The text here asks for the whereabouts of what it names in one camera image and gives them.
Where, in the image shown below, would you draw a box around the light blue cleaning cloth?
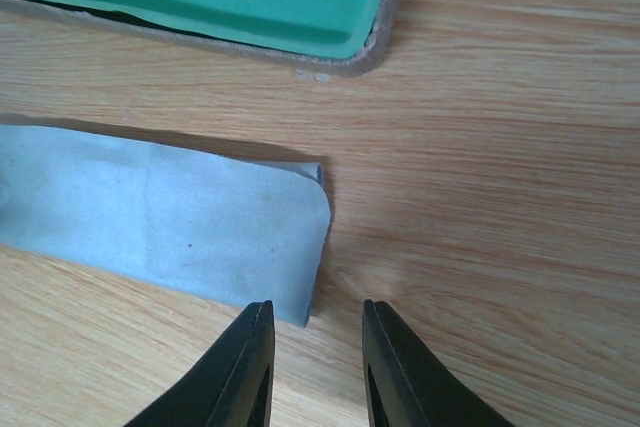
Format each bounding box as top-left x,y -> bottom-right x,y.
1,125 -> 331,326

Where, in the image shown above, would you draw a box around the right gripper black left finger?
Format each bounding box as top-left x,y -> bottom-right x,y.
127,300 -> 275,427

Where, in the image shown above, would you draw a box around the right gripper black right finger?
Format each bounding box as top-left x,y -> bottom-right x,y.
362,299 -> 512,427

